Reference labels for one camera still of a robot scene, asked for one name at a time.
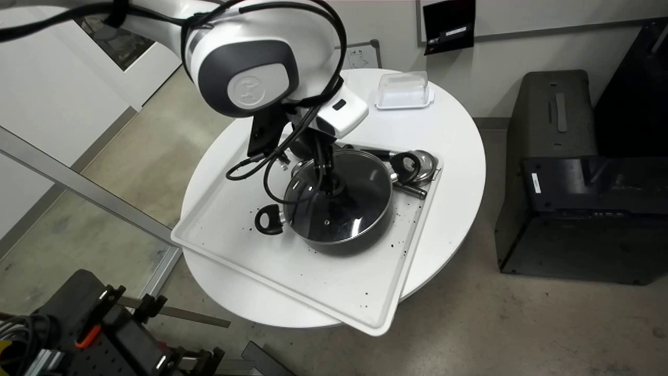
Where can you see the dark floor plate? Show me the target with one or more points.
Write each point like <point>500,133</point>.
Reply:
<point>262,362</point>

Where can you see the grey aluminium frame rail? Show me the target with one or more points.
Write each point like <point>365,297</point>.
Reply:
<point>85,186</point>

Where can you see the small framed scribbled panel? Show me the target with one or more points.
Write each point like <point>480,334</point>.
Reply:
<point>365,56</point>

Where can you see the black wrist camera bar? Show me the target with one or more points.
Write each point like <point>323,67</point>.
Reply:
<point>263,137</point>

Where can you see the round white table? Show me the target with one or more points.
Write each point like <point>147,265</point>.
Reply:
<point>451,138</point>

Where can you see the dark picture on door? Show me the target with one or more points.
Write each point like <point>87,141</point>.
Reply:
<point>122,44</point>

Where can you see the black equipment cart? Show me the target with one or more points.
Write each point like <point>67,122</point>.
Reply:
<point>77,305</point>

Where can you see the grey flat floor bar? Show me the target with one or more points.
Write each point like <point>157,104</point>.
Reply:
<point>189,317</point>

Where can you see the white wrist adapter box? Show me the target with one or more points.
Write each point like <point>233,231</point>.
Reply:
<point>346,116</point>

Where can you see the black floor cabinet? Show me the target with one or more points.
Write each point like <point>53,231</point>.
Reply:
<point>557,231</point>

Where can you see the white plastic tray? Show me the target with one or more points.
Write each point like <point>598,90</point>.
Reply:
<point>335,294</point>

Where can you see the glass lid with black knob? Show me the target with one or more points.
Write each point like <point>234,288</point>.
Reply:
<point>366,210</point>

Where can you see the clear plastic container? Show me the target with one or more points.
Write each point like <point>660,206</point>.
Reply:
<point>404,94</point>

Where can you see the black wall holder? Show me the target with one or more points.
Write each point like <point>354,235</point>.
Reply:
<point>450,21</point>

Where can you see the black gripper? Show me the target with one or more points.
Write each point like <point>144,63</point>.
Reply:
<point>314,149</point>

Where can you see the white door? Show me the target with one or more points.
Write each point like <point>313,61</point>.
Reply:
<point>143,81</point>

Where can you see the black upright panel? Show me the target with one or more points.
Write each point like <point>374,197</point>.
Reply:
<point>638,90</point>

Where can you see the large wall whiteboard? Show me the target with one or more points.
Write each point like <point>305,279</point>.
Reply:
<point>557,13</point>

